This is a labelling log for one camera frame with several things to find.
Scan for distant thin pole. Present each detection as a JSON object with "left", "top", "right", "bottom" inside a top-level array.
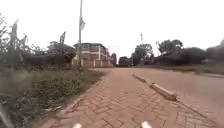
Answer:
[{"left": 139, "top": 31, "right": 144, "bottom": 46}]

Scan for reddish-grey road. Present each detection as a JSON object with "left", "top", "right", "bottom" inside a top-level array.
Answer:
[{"left": 128, "top": 67, "right": 224, "bottom": 126}]

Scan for red brick path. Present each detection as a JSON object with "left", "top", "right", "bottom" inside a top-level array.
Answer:
[{"left": 36, "top": 68, "right": 218, "bottom": 128}]

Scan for tall pole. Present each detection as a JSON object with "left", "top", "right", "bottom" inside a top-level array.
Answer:
[{"left": 76, "top": 0, "right": 87, "bottom": 69}]

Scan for multi-storey building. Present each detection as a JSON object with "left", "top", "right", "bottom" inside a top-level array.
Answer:
[{"left": 72, "top": 42, "right": 112, "bottom": 69}]

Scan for grass verge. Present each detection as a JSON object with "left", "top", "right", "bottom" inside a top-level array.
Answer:
[{"left": 0, "top": 66, "right": 108, "bottom": 128}]

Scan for grass strip beyond road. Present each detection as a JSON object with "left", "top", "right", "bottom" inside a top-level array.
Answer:
[{"left": 136, "top": 63, "right": 224, "bottom": 76}]

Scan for row of trees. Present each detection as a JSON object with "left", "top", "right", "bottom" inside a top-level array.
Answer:
[{"left": 131, "top": 38, "right": 224, "bottom": 67}]

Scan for pale concrete kerb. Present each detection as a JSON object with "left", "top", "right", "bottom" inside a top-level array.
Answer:
[{"left": 131, "top": 72, "right": 179, "bottom": 102}]

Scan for bushes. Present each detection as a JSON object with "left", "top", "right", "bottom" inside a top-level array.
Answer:
[{"left": 0, "top": 14, "right": 78, "bottom": 73}]

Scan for small dark tree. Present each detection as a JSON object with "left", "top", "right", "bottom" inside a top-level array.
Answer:
[{"left": 110, "top": 52, "right": 118, "bottom": 67}]

